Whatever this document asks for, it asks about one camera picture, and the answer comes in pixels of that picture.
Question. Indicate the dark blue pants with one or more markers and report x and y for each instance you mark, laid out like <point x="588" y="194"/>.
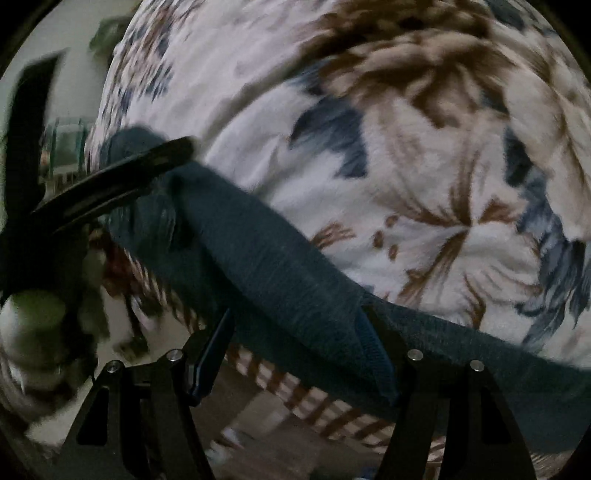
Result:
<point x="277" y="277"/>

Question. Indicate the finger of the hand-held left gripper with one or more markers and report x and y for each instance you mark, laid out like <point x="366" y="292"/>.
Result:
<point x="115" y="177"/>
<point x="32" y="129"/>

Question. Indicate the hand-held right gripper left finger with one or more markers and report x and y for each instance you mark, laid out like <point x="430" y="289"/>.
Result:
<point x="210" y="364"/>

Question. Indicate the floral bedspread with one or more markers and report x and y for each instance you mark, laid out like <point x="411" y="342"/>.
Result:
<point x="415" y="184"/>

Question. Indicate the brown checked bed sheet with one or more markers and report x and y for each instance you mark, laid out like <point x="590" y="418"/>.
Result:
<point x="323" y="408"/>

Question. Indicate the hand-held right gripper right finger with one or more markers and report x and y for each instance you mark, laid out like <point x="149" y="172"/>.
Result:
<point x="378" y="355"/>

